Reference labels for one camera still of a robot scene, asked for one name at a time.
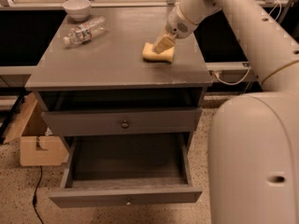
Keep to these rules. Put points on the clear plastic water bottle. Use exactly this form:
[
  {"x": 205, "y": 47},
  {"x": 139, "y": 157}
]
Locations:
[{"x": 85, "y": 31}]

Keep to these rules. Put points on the white ceramic bowl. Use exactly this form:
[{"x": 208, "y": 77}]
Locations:
[{"x": 78, "y": 10}]

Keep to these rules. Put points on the yellow sponge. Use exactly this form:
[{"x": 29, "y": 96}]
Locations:
[{"x": 149, "y": 55}]

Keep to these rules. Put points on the open grey drawer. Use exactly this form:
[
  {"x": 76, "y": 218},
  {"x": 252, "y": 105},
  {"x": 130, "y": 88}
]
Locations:
[{"x": 135, "y": 169}]

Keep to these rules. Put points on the grey metal rail frame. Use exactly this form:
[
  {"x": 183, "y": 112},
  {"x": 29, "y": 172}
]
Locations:
[{"x": 34, "y": 55}]

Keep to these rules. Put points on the closed grey drawer with knob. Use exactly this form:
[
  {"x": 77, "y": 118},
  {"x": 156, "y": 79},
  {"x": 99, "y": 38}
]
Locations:
[{"x": 107, "y": 122}]

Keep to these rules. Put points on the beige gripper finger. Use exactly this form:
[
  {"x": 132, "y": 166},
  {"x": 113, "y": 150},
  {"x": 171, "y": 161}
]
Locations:
[
  {"x": 159, "y": 43},
  {"x": 170, "y": 43}
]

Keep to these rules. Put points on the grey wooden drawer cabinet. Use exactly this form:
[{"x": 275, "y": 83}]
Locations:
[{"x": 122, "y": 99}]

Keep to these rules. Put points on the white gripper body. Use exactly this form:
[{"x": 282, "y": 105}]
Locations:
[{"x": 177, "y": 23}]

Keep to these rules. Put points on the cardboard box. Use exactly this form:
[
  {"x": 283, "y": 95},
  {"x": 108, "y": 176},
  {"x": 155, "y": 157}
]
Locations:
[{"x": 37, "y": 146}]

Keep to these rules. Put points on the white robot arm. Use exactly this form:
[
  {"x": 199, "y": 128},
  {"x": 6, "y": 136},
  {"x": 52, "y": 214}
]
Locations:
[{"x": 253, "y": 140}]

